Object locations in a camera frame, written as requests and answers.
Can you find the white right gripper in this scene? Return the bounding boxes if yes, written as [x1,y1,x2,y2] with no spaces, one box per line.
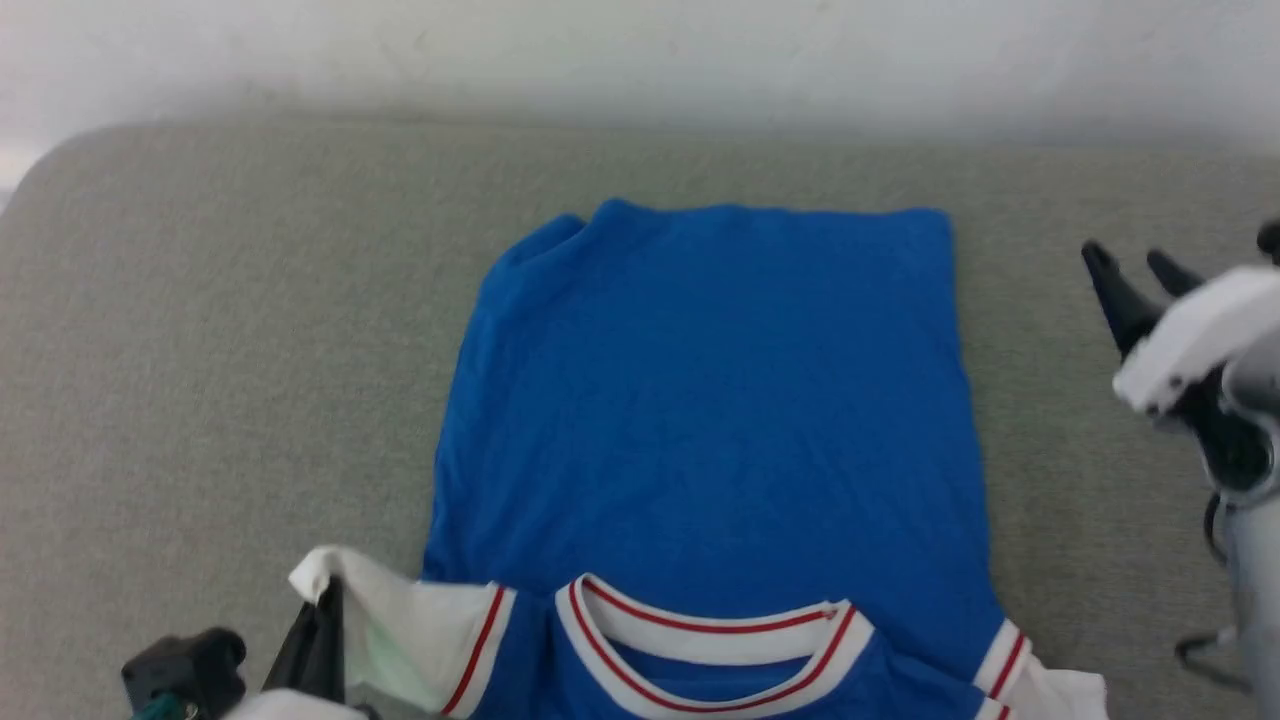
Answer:
[1081,240,1280,417]

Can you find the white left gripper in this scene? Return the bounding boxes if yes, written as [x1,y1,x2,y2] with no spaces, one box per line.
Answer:
[222,575,373,720]

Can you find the blue shirt with red-white trim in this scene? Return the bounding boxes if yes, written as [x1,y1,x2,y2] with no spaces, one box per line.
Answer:
[289,198,1109,720]

